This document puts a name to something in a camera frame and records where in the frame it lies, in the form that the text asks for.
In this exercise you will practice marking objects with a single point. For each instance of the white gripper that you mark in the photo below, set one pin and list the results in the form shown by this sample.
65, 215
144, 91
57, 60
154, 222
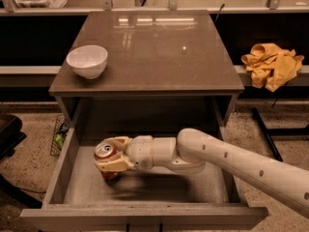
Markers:
140, 152

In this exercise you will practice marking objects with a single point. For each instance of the red coke can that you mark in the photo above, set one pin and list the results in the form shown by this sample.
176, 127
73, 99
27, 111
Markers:
105, 151

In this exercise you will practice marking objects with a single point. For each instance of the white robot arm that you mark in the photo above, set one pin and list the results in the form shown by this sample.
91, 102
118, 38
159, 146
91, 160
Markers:
191, 149

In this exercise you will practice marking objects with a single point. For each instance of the open grey top drawer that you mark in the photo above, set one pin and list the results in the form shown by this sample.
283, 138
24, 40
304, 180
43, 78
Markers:
157, 200

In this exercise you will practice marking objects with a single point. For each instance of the grey cabinet with glossy top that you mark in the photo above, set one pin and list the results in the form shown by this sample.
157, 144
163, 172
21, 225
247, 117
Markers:
156, 61

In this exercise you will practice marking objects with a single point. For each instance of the white ceramic bowl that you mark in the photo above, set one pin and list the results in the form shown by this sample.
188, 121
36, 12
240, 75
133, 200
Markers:
88, 61

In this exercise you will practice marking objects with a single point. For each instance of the black office chair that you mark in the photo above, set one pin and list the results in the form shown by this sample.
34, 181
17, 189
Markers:
10, 136

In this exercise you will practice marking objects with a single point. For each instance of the black metal stand base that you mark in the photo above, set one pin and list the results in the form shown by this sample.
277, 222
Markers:
270, 133

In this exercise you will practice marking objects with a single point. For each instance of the crumpled yellow cloth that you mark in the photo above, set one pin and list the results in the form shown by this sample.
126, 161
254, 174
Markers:
271, 66

